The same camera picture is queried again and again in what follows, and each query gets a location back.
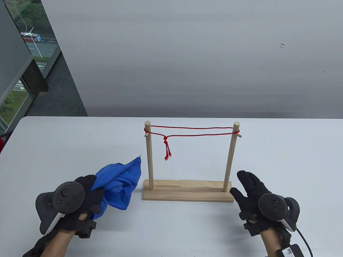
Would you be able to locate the person's right hand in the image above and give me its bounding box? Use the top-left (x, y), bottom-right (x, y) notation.
top-left (230, 170), bottom-right (292, 245)

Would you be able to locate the person's left hand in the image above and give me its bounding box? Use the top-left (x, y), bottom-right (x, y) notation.
top-left (58, 175), bottom-right (109, 239)

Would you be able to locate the blue towel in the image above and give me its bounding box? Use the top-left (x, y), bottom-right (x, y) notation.
top-left (88, 154), bottom-right (142, 220)

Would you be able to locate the wooden rack with posts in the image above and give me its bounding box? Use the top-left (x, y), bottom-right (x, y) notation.
top-left (142, 121), bottom-right (242, 203)

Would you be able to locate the red elastic cord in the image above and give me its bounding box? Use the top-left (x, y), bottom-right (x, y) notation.
top-left (144, 125), bottom-right (240, 161)

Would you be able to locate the person's left forearm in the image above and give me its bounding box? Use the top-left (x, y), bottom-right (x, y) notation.
top-left (40, 229), bottom-right (77, 257)

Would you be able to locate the black hand controller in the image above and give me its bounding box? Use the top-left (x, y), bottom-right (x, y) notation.
top-left (258, 193), bottom-right (301, 232)
top-left (35, 181), bottom-right (85, 236)

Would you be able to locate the labelled black wrist box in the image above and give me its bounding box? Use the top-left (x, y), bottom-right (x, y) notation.
top-left (276, 244), bottom-right (304, 257)

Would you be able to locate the red object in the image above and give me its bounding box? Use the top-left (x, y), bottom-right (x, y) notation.
top-left (0, 133), bottom-right (11, 156)

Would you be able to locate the glass window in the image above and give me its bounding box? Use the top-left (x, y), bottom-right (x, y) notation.
top-left (0, 0), bottom-right (61, 134)

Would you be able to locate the grey column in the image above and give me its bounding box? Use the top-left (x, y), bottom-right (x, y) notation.
top-left (0, 0), bottom-right (49, 106)

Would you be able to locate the long black cable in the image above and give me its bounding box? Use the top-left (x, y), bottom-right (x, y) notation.
top-left (296, 228), bottom-right (314, 257)

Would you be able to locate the short black glove cable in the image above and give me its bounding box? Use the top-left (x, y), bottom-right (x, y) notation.
top-left (23, 233), bottom-right (58, 257)

